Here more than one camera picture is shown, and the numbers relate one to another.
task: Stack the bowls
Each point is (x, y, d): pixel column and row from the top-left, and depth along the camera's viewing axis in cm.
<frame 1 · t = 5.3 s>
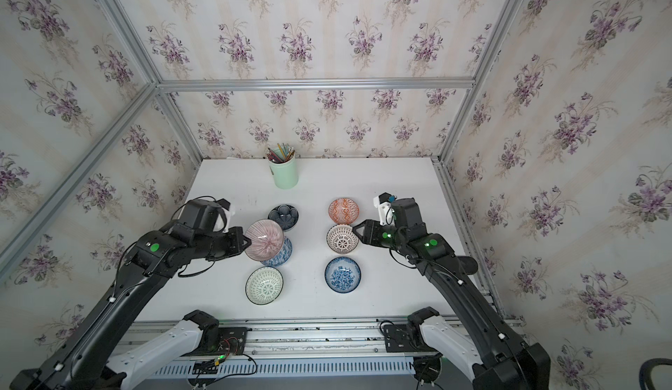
left hand: (253, 244, 69), fingers closed
right hand: (361, 230, 75), fingers open
maroon striped bowl: (267, 240, 74), point 20 cm above the table
blue damask bowl: (283, 257, 90), point 2 cm above the table
green triangle pattern bowl: (263, 285, 84), point 2 cm above the table
orange diamond pattern bowl: (343, 211, 103), point 2 cm above the table
blue floral bowl: (343, 275, 87), on the table
dark navy patterned bowl: (286, 215, 100), point 3 cm above the table
mint green utensil cup: (285, 174, 106), point 9 cm above the table
colourful sticks in cup: (283, 153, 107), point 14 cm above the table

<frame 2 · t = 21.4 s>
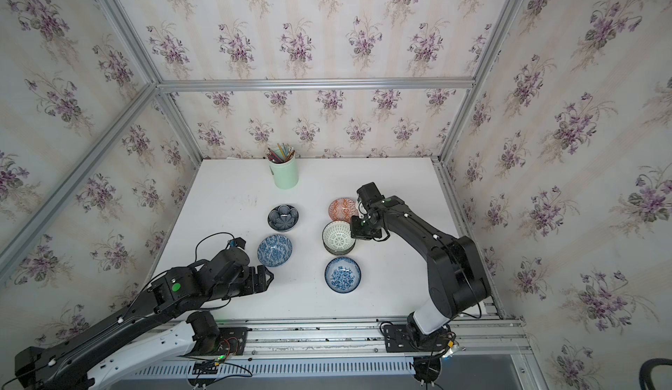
left hand: (266, 285, 71), fingers open
right hand: (355, 234, 87), fingers closed
green triangle pattern bowl: (337, 239, 92), point 4 cm above the table
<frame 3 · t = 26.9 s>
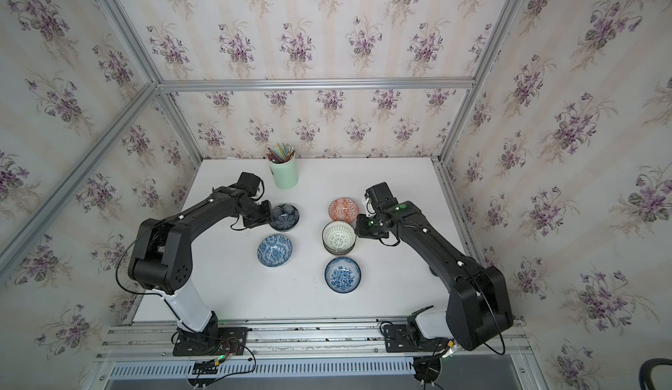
left hand: (275, 221, 93), fingers closed
right hand: (360, 230, 83), fingers open
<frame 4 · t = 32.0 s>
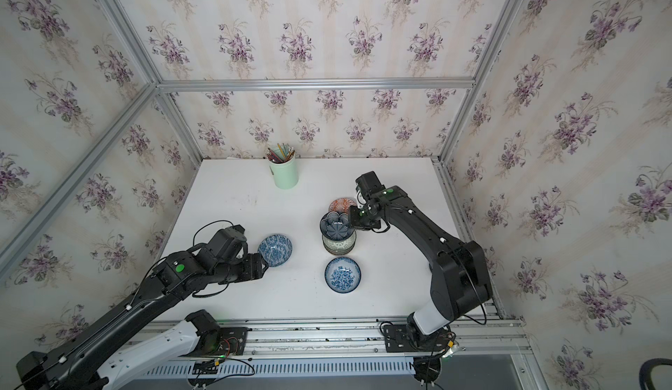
left hand: (262, 271, 73), fingers open
right hand: (353, 224, 84), fingers closed
dark navy patterned bowl: (335, 226, 88), point 11 cm above the table
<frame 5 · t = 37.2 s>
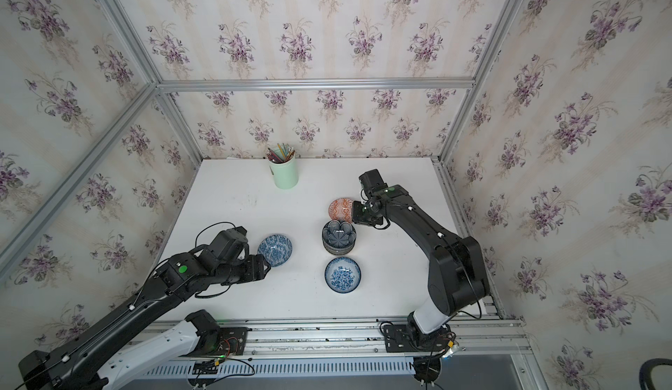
left hand: (264, 273, 73), fingers open
right hand: (357, 219, 87), fingers open
dark navy patterned bowl: (339, 238, 90), point 7 cm above the table
